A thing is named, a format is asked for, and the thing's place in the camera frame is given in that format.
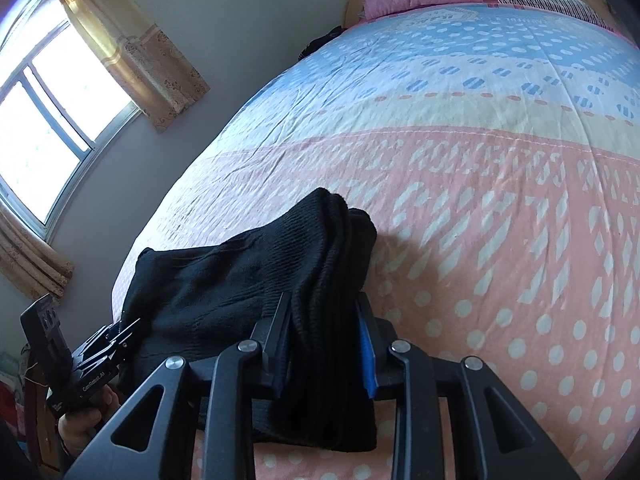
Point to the striped pillow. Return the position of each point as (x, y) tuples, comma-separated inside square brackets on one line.
[(555, 5)]

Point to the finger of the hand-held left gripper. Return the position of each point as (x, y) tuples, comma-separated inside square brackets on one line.
[(124, 351), (125, 330)]

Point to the black item beside bed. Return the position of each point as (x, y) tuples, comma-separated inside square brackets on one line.
[(320, 42)]

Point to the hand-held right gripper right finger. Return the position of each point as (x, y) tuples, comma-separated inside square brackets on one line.
[(367, 360)]

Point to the window with metal frame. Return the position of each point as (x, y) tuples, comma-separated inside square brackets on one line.
[(55, 110)]

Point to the black pants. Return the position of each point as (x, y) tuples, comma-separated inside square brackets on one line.
[(240, 285)]

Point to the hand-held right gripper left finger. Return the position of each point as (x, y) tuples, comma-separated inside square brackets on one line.
[(280, 360)]

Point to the pink blue polka dot quilt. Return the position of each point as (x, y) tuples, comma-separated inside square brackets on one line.
[(475, 185)]

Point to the person's left hand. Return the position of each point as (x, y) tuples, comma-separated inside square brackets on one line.
[(82, 425)]

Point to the brown wooden furniture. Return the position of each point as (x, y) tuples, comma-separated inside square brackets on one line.
[(37, 410)]

